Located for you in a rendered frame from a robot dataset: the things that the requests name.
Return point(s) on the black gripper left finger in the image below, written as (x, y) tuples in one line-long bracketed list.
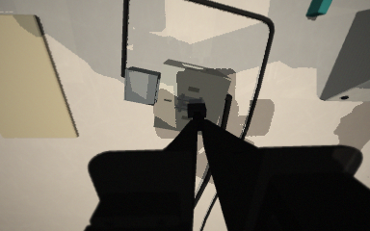
[(172, 169)]

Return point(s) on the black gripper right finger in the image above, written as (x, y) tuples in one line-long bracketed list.
[(241, 171)]

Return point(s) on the small teal cube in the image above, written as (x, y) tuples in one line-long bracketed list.
[(318, 7)]

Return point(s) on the tan flat square plate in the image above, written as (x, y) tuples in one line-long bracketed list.
[(32, 101)]

